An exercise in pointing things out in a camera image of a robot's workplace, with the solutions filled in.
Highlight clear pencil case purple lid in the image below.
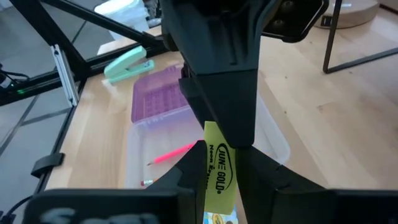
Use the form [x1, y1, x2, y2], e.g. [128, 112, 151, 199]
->
[125, 63, 292, 190]

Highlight black table edge clamp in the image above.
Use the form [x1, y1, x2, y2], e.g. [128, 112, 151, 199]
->
[30, 152, 65, 179]

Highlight mint green stapler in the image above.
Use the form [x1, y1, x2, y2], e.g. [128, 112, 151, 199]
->
[103, 45, 155, 84]

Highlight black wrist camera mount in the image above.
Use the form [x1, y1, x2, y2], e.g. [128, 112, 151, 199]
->
[262, 0, 330, 44]

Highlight crayon box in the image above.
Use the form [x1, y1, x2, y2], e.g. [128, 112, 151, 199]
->
[203, 212, 239, 224]

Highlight yellow eraser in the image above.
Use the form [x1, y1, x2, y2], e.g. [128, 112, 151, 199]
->
[203, 121, 239, 215]

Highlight pink pencil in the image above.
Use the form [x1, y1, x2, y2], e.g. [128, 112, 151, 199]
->
[146, 141, 198, 166]

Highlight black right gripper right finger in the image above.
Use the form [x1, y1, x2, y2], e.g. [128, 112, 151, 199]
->
[235, 146, 398, 224]

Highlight black metal table frame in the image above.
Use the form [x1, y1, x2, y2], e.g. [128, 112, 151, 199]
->
[0, 0, 184, 194]

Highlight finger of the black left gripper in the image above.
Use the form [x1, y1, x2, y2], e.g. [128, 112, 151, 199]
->
[178, 76, 206, 122]
[189, 70, 259, 149]

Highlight silver aluminium bar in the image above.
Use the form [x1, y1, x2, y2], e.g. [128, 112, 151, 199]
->
[50, 43, 79, 107]

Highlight white plastic bin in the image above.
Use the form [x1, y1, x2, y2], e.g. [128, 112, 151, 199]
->
[94, 0, 150, 41]

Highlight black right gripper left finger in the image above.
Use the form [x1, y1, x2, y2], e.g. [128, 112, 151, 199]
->
[23, 140, 208, 224]

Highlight wooden shelf riser black legs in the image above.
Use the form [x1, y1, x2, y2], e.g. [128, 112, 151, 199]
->
[322, 0, 398, 75]

